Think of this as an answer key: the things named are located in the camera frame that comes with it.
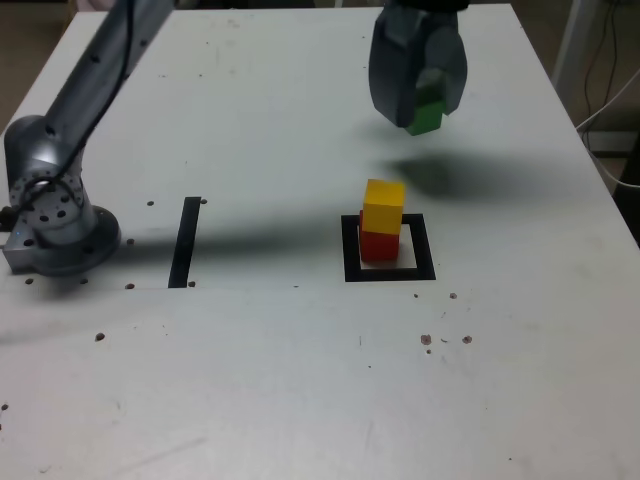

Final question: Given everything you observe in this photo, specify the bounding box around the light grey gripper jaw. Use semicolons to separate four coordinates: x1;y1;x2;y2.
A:
423;25;470;116

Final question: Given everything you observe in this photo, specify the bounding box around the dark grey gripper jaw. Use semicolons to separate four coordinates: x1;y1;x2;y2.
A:
368;7;432;130

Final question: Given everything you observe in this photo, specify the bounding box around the green cube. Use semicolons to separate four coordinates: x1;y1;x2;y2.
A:
404;69;448;137

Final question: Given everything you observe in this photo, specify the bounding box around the yellow cube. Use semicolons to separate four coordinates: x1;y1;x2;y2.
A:
362;178;406;236

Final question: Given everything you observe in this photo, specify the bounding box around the red cube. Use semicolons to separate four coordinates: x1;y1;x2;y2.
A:
358;209;401;263

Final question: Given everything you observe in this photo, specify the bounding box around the black tape square outline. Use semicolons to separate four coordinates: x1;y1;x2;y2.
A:
340;213;437;284

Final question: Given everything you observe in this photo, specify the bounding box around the black tape strip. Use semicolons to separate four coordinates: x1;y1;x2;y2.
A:
167;196;203;290

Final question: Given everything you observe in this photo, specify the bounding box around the white metal post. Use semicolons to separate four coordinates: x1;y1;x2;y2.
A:
551;0;604;101

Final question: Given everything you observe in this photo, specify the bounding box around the thin black cable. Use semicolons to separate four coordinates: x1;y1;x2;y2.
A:
583;0;621;151

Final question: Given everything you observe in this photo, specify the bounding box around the white cable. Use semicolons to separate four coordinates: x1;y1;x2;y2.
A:
574;67;640;190

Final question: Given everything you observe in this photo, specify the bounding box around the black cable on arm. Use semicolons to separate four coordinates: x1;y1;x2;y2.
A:
0;0;139;251

